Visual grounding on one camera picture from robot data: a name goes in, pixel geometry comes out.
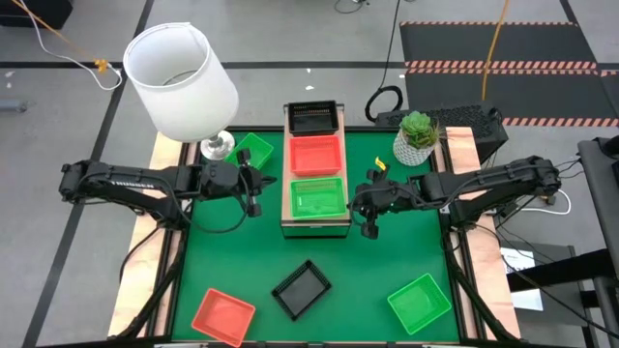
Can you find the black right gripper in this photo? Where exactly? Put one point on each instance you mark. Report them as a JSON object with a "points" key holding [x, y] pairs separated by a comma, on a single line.
{"points": [[387, 195]]}

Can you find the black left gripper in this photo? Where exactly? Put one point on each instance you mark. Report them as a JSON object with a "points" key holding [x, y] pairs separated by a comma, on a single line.
{"points": [[232, 181]]}

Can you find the green slotted plastic basket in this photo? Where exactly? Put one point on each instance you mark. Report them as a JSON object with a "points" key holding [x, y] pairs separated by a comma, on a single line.
{"points": [[419, 303], [317, 198], [261, 150]]}

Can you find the red slotted plastic basket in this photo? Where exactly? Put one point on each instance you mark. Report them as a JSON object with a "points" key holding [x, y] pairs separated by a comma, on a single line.
{"points": [[315, 155], [223, 317]]}

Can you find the black slotted plastic basket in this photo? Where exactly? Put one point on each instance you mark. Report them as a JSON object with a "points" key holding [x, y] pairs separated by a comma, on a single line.
{"points": [[301, 290], [313, 118]]}

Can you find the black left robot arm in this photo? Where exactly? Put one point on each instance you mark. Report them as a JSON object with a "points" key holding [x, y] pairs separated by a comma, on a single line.
{"points": [[121, 181]]}

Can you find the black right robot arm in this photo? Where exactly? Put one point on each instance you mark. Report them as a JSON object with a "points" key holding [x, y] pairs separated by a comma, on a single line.
{"points": [[508, 179]]}

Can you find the yellow tag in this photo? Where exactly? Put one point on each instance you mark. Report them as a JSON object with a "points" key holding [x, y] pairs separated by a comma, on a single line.
{"points": [[381, 164]]}

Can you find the wooden sorting box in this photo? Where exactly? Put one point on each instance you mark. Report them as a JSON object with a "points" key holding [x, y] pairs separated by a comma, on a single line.
{"points": [[287, 227]]}

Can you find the silver lamp base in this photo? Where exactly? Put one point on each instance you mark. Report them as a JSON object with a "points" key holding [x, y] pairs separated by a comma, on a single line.
{"points": [[216, 145]]}

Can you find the white patterned plant pot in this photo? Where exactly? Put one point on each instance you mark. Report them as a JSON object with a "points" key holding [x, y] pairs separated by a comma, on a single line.
{"points": [[411, 154]]}

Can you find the green table mat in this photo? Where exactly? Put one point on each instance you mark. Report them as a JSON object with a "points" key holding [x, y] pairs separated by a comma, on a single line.
{"points": [[242, 270]]}

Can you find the green succulent plant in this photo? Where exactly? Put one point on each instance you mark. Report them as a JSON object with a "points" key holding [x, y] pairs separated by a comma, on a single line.
{"points": [[418, 128]]}

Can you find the white lamp shade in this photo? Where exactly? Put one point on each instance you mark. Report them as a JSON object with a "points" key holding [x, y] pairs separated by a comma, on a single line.
{"points": [[188, 96]]}

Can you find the black perforated computer case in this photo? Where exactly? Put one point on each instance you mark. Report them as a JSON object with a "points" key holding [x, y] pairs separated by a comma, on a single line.
{"points": [[464, 118]]}

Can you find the light wooden side board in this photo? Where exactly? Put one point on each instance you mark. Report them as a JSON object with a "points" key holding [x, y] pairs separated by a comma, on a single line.
{"points": [[483, 261], [140, 270]]}

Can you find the white paper sheet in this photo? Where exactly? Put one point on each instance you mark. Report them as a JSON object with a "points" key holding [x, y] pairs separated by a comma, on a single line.
{"points": [[527, 299]]}

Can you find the black mat with striped edge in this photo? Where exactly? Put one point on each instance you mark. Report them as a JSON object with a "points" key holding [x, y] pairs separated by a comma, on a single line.
{"points": [[498, 43], [532, 96]]}

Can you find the black cart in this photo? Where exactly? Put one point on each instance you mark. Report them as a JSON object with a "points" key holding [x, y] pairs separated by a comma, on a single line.
{"points": [[570, 270]]}

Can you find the black desk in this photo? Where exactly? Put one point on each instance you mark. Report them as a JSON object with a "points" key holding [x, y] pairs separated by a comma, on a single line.
{"points": [[602, 193]]}

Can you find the grey floor object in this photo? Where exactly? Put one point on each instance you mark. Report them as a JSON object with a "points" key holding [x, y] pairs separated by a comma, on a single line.
{"points": [[12, 105]]}

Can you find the black floor box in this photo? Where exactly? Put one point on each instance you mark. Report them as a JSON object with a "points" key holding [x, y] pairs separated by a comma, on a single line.
{"points": [[34, 12]]}

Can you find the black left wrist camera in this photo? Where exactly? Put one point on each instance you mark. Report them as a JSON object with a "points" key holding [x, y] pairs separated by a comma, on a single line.
{"points": [[255, 210]]}

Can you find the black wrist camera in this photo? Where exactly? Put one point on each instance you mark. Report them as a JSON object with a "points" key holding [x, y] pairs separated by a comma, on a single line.
{"points": [[255, 210], [370, 231]]}

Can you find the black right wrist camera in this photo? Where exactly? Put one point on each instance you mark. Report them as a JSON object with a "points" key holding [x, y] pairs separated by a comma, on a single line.
{"points": [[370, 231]]}

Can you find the black frame strut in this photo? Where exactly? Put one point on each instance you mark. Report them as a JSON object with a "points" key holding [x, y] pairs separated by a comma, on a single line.
{"points": [[476, 299], [155, 295]]}

